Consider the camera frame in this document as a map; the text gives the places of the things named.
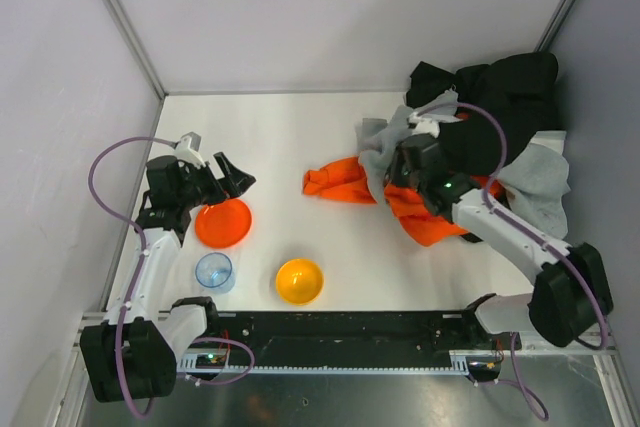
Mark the orange plastic plate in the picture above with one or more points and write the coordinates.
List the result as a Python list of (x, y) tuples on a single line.
[(224, 225)]

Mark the left aluminium frame post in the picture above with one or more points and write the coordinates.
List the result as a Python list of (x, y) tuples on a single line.
[(132, 40)]

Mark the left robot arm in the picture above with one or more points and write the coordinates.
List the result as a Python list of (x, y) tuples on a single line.
[(131, 354)]

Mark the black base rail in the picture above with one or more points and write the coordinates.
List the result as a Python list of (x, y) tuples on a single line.
[(353, 340)]

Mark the black cloth garment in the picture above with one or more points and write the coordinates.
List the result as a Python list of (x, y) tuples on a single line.
[(518, 92)]

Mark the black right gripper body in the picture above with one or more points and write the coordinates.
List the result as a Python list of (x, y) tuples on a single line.
[(405, 162)]

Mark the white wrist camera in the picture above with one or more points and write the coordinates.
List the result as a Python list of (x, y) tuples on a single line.
[(424, 124), (186, 150)]

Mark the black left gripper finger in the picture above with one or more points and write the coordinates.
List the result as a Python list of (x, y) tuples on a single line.
[(230, 190), (233, 174)]

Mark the clear blue plastic cup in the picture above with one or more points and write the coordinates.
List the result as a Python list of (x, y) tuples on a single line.
[(215, 271)]

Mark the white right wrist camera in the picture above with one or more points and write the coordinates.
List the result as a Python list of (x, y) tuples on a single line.
[(424, 124)]

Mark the yellow plastic bowl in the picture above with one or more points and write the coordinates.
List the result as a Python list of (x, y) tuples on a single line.
[(299, 281)]

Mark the grey sweatshirt cloth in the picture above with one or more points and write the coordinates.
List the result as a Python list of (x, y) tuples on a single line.
[(532, 183)]

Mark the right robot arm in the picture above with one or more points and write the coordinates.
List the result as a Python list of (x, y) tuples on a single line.
[(570, 290)]

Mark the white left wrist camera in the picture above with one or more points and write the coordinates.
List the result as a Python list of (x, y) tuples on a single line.
[(186, 150)]

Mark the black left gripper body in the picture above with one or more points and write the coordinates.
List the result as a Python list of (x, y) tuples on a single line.
[(211, 183)]

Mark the orange cloth garment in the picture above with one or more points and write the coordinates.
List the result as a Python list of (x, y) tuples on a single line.
[(345, 180)]

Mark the white box under cloths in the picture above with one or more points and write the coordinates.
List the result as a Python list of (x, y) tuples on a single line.
[(551, 139)]

